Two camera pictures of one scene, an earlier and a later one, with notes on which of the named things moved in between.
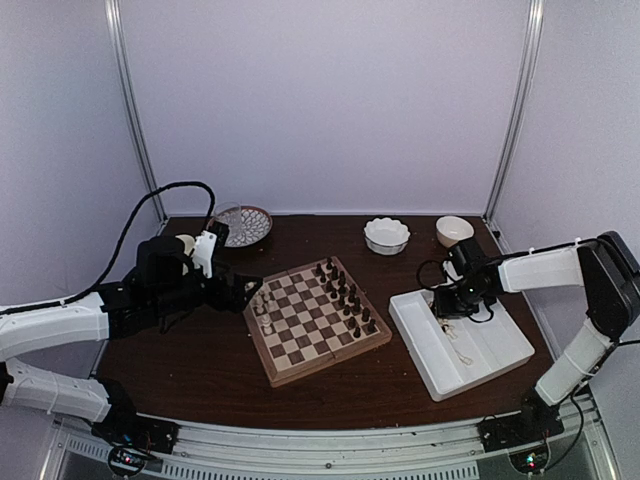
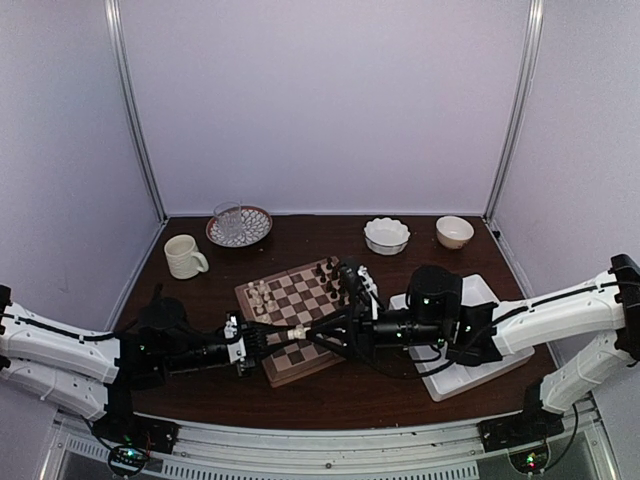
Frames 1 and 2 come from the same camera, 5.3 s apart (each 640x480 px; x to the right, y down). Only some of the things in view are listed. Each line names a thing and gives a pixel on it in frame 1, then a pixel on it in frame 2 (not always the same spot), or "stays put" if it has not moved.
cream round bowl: (452, 229) stays put
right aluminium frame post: (532, 34) stays put
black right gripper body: (464, 303) to (419, 335)
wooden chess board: (309, 316) stays put
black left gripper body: (174, 298) to (176, 362)
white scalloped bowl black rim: (386, 236) stays put
